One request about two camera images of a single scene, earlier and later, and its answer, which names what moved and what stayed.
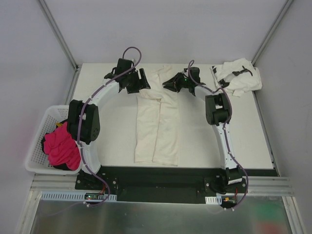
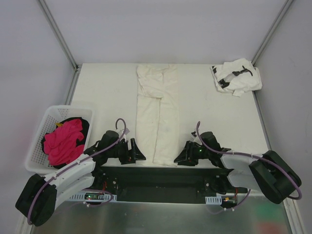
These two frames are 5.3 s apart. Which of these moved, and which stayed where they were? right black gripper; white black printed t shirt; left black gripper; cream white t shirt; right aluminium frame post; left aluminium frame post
Moved: right black gripper; left black gripper
Stayed: cream white t shirt; right aluminium frame post; left aluminium frame post; white black printed t shirt
